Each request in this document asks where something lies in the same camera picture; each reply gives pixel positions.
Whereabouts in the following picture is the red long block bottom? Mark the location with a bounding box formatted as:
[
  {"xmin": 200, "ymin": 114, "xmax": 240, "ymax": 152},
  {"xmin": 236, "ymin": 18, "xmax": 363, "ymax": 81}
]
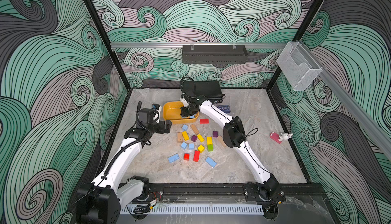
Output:
[{"xmin": 193, "ymin": 150, "xmax": 200, "ymax": 162}]

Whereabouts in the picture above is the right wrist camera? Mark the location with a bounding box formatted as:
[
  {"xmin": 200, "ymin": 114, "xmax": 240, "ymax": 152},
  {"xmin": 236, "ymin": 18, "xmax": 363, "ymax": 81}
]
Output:
[{"xmin": 180, "ymin": 94, "xmax": 190, "ymax": 107}]

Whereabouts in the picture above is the yellow long block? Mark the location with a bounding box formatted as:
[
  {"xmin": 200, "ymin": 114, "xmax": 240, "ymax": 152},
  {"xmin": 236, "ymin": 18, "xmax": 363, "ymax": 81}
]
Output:
[
  {"xmin": 182, "ymin": 131, "xmax": 189, "ymax": 141},
  {"xmin": 207, "ymin": 136, "xmax": 213, "ymax": 145}
]

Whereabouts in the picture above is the blue card deck box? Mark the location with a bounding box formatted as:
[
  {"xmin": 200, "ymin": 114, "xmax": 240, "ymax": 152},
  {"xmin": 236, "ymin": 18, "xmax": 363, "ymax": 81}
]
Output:
[{"xmin": 217, "ymin": 105, "xmax": 231, "ymax": 114}]

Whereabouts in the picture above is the yellow plastic bin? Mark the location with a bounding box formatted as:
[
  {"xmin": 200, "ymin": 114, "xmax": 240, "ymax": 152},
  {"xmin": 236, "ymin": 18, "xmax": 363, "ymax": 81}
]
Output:
[{"xmin": 163, "ymin": 101, "xmax": 199, "ymax": 124}]

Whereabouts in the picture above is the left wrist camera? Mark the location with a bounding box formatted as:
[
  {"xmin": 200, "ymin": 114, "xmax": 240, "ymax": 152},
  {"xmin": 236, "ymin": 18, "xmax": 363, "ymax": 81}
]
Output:
[{"xmin": 152, "ymin": 103, "xmax": 161, "ymax": 117}]

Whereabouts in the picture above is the black wall shelf tray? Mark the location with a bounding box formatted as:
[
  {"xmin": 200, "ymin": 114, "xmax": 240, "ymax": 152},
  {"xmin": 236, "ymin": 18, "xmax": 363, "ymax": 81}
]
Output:
[{"xmin": 182, "ymin": 45, "xmax": 248, "ymax": 65}]

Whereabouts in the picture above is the natural wood block upper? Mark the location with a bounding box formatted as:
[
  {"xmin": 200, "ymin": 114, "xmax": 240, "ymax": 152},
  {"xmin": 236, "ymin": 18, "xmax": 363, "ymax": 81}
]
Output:
[{"xmin": 190, "ymin": 124, "xmax": 200, "ymax": 135}]

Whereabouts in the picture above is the red flat block top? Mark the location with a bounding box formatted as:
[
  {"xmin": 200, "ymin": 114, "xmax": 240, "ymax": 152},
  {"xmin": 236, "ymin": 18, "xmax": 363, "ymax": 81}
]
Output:
[{"xmin": 199, "ymin": 119, "xmax": 209, "ymax": 124}]

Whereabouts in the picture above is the aluminium rail right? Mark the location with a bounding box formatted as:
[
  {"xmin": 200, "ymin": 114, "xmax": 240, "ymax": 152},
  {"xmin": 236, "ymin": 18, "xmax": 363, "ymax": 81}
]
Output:
[{"xmin": 299, "ymin": 41, "xmax": 391, "ymax": 159}]

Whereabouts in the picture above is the natural wood block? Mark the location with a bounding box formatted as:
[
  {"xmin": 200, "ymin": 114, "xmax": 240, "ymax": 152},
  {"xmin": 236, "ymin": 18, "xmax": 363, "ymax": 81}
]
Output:
[
  {"xmin": 190, "ymin": 124, "xmax": 200, "ymax": 135},
  {"xmin": 217, "ymin": 136, "xmax": 227, "ymax": 147},
  {"xmin": 177, "ymin": 132, "xmax": 183, "ymax": 143}
]

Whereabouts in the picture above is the yellow block centre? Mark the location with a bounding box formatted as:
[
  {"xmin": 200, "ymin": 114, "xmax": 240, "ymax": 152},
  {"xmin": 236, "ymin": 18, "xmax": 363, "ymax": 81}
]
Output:
[{"xmin": 197, "ymin": 134, "xmax": 205, "ymax": 142}]

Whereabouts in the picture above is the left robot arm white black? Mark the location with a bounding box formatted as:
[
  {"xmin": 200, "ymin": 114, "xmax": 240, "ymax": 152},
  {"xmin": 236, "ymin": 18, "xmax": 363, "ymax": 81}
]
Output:
[{"xmin": 76, "ymin": 102, "xmax": 172, "ymax": 224}]

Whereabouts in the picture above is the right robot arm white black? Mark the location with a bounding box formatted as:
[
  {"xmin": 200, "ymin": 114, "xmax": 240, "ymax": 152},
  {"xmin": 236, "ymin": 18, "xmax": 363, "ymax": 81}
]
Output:
[{"xmin": 179, "ymin": 76, "xmax": 286, "ymax": 205}]

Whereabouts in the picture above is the white slotted cable duct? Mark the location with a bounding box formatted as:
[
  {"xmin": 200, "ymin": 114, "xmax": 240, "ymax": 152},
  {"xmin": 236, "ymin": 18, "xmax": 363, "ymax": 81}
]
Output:
[{"xmin": 120, "ymin": 204, "xmax": 265, "ymax": 216}]

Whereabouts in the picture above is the pink and white toy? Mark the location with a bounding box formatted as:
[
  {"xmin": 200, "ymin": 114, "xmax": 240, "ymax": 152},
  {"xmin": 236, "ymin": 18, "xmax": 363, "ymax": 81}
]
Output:
[{"xmin": 269, "ymin": 132, "xmax": 293, "ymax": 144}]

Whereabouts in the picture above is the natural wood block right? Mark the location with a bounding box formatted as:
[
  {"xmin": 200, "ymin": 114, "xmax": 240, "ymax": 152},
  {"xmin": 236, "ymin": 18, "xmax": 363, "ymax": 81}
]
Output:
[{"xmin": 217, "ymin": 136, "xmax": 227, "ymax": 147}]

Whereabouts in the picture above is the red cube bottom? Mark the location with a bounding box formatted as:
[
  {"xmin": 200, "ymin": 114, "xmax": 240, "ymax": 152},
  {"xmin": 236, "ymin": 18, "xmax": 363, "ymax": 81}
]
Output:
[{"xmin": 184, "ymin": 153, "xmax": 190, "ymax": 161}]

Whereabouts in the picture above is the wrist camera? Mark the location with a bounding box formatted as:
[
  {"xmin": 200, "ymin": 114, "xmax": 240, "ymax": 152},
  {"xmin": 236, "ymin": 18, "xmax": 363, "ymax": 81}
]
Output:
[
  {"xmin": 180, "ymin": 94, "xmax": 190, "ymax": 107},
  {"xmin": 152, "ymin": 103, "xmax": 161, "ymax": 117}
]

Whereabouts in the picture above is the light blue cube lower left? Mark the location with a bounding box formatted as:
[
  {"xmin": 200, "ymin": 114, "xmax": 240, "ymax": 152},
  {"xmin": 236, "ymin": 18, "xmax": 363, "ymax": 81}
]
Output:
[{"xmin": 181, "ymin": 142, "xmax": 188, "ymax": 150}]

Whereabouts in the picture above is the yellow long block left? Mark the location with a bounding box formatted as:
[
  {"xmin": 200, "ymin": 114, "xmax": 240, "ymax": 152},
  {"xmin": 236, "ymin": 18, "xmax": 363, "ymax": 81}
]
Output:
[{"xmin": 182, "ymin": 131, "xmax": 189, "ymax": 141}]

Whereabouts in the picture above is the yellow cube lower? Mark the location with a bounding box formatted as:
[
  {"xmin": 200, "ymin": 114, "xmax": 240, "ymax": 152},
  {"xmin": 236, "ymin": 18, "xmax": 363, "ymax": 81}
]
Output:
[{"xmin": 198, "ymin": 145, "xmax": 205, "ymax": 153}]

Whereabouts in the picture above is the aluminium rail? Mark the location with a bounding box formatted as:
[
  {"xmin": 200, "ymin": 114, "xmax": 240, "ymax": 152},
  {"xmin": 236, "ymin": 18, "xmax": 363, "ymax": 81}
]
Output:
[
  {"xmin": 299, "ymin": 41, "xmax": 391, "ymax": 159},
  {"xmin": 110, "ymin": 42, "xmax": 287, "ymax": 49}
]

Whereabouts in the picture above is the purple cube centre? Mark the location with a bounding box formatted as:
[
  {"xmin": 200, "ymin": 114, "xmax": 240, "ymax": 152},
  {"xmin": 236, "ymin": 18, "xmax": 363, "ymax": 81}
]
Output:
[{"xmin": 191, "ymin": 135, "xmax": 198, "ymax": 142}]

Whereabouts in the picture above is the yellow long block right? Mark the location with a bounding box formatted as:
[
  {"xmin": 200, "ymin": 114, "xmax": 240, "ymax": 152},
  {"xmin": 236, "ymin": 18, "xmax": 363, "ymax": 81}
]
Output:
[{"xmin": 207, "ymin": 136, "xmax": 213, "ymax": 145}]

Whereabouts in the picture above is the aluminium rail back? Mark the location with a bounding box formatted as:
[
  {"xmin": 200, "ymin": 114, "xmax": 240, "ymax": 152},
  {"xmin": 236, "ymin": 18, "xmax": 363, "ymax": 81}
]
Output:
[{"xmin": 110, "ymin": 42, "xmax": 287, "ymax": 49}]

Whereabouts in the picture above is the natural wood block left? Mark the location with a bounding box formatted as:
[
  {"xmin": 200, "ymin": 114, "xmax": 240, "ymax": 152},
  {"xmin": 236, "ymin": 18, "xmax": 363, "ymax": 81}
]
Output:
[{"xmin": 177, "ymin": 132, "xmax": 183, "ymax": 143}]

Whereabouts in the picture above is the clear acrylic wall holder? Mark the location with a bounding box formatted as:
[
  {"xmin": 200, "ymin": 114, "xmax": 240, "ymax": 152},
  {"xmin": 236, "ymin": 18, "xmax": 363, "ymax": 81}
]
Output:
[{"xmin": 277, "ymin": 41, "xmax": 322, "ymax": 91}]

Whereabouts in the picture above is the black ribbed case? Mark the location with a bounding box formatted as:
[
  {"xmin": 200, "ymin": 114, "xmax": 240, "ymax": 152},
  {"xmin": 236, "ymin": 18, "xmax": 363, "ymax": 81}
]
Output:
[{"xmin": 180, "ymin": 81, "xmax": 225, "ymax": 103}]

